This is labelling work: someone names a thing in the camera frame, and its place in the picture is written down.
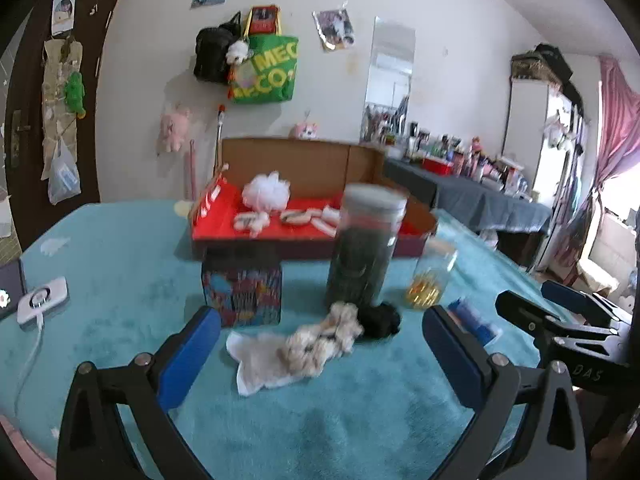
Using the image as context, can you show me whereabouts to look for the red basin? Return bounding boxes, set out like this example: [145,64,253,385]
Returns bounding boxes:
[422,156,454,177]

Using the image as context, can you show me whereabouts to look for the cardboard box red lining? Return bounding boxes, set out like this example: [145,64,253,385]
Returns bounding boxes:
[190,138,437,260]

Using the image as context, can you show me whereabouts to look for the white wardrobe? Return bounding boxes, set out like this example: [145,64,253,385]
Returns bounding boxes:
[502,79,584,207]

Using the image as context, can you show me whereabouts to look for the dark wooden door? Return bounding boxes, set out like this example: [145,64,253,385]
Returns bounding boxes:
[4,0,117,249]

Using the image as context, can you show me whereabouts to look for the blue white fabric pouch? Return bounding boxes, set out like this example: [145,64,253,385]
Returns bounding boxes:
[447,298,502,347]

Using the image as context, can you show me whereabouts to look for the white plush sheep toy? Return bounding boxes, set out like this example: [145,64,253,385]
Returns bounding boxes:
[233,211,270,237]

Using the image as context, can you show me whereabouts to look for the white tissue cloth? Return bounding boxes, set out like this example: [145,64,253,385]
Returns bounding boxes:
[226,332,300,396]

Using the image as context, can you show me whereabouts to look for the mop pole orange grips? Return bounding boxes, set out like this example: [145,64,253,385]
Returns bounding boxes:
[213,104,226,174]

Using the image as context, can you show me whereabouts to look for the floral beauty cream box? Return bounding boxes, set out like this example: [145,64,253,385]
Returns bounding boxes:
[201,244,282,328]

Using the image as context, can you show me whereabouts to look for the small white plush on bag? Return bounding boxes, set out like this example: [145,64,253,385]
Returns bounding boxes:
[226,40,252,66]

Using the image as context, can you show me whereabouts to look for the green plush toy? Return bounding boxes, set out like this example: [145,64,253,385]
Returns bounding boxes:
[64,72,86,119]

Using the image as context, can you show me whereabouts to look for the black scrunchie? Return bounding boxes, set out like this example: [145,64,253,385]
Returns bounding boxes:
[357,302,401,340]

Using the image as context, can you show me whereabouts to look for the beige fluffy scrunchie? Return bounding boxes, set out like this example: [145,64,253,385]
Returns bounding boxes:
[281,301,363,377]

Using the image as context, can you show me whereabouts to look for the wall mirror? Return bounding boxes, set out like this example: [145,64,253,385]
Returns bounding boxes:
[360,16,416,145]

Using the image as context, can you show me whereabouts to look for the large glass tea jar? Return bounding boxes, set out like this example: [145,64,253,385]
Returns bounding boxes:
[324,183,407,306]

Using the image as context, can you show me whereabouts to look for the dark cloth side table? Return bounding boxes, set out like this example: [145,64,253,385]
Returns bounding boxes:
[383,158,552,234]

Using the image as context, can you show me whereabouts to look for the teal table blanket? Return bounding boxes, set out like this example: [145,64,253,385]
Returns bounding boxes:
[0,199,576,480]

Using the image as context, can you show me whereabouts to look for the white charger device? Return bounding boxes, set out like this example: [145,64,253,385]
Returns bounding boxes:
[16,276,68,326]

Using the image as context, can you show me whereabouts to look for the pink curtain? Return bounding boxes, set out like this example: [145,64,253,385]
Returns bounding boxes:
[593,55,639,193]

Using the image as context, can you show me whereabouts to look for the small glass capsule jar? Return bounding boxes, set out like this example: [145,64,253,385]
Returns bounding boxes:
[407,237,458,310]

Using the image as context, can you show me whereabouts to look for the white mesh bath pouf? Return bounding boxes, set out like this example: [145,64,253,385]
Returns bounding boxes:
[242,171,291,212]

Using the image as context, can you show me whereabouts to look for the pink fox plush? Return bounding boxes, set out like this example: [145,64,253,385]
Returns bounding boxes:
[290,122,319,140]

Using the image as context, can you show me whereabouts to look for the white sock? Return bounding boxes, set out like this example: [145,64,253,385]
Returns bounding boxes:
[310,206,341,237]

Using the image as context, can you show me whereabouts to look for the black backpack on wall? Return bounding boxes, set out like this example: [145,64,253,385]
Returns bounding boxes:
[193,12,241,86]

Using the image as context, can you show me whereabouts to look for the pink bunny plush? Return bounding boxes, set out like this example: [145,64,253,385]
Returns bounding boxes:
[160,106,191,153]

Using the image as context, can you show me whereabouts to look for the green tote bag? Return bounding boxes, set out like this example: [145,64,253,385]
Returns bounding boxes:
[228,4,299,104]

